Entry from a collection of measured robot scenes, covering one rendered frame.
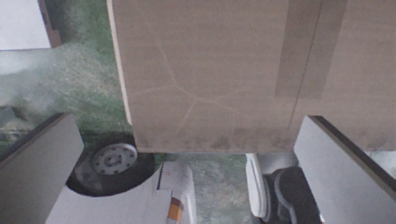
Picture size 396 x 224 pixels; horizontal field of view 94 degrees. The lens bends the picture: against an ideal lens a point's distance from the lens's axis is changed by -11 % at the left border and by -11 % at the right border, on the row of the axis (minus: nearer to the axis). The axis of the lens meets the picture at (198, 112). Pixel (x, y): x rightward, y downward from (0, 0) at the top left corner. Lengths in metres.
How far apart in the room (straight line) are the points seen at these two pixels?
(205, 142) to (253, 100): 0.07
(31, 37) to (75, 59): 0.27
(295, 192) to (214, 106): 0.34
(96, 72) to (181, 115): 1.33
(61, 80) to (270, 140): 1.56
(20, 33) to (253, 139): 1.49
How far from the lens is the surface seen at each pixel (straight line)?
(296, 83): 0.21
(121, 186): 1.33
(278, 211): 0.51
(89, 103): 1.65
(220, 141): 0.23
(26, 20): 1.53
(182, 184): 1.26
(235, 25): 0.18
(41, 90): 1.81
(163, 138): 0.22
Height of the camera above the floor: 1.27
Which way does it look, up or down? 58 degrees down
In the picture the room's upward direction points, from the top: 180 degrees counter-clockwise
